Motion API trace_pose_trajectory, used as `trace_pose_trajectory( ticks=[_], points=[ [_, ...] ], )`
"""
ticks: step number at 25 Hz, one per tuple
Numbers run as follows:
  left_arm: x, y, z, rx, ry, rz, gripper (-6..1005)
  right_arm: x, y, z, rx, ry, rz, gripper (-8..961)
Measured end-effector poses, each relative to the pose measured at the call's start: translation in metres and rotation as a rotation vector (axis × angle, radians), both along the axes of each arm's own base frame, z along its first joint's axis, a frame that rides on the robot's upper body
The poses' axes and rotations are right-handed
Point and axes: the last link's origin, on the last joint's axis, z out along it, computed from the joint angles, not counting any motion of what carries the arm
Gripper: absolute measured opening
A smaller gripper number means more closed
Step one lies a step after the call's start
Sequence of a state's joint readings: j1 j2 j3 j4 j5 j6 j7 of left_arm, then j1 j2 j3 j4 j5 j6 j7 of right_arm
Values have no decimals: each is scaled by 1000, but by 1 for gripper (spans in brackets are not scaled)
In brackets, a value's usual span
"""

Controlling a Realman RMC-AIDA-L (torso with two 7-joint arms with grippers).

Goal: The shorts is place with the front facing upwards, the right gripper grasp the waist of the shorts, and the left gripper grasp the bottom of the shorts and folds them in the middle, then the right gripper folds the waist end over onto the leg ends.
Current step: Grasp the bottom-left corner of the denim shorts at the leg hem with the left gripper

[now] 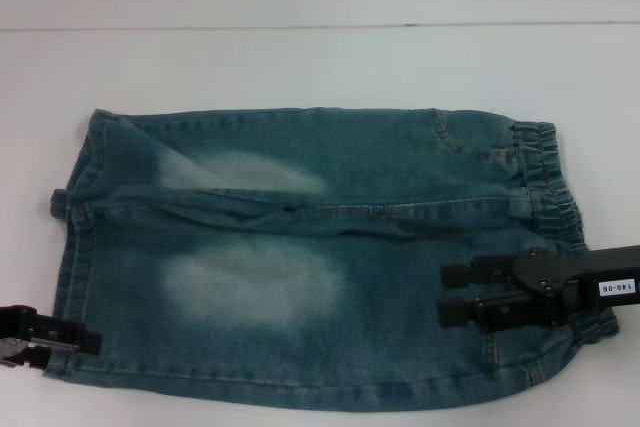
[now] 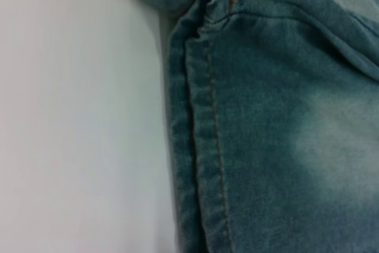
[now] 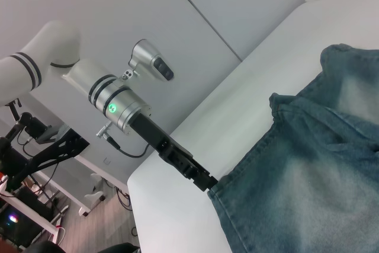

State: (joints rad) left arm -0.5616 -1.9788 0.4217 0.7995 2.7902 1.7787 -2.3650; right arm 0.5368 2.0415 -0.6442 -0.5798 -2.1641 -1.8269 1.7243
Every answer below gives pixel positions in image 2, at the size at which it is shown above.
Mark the blue denim shorts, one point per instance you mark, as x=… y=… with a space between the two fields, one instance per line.
x=281 y=131

